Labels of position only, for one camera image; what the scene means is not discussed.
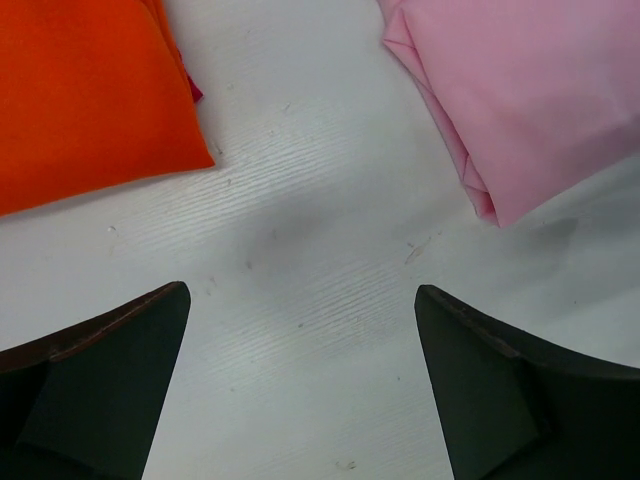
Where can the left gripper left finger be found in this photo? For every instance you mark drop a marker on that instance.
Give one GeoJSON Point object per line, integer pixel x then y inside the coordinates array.
{"type": "Point", "coordinates": [84, 402]}

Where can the pink t shirt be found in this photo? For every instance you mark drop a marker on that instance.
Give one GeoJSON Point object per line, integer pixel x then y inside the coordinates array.
{"type": "Point", "coordinates": [530, 97]}

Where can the folded magenta t shirt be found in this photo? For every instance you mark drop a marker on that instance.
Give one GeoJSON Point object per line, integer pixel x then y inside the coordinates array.
{"type": "Point", "coordinates": [196, 93]}

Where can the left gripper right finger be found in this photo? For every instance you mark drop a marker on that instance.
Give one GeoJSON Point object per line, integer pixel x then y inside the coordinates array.
{"type": "Point", "coordinates": [515, 406]}

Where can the folded orange t shirt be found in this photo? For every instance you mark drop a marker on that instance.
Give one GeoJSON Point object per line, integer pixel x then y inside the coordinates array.
{"type": "Point", "coordinates": [94, 94]}

